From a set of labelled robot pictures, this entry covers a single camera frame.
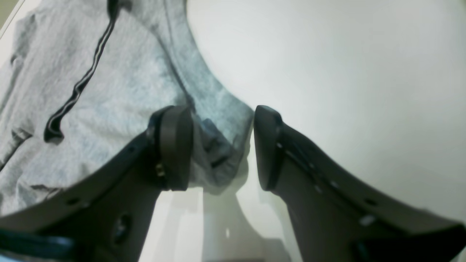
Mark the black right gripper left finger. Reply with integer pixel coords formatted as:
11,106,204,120
0,106,194,262

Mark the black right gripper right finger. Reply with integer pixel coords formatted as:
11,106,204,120
253,106,466,262

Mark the grey T-shirt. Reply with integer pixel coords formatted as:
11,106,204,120
0,0,253,215

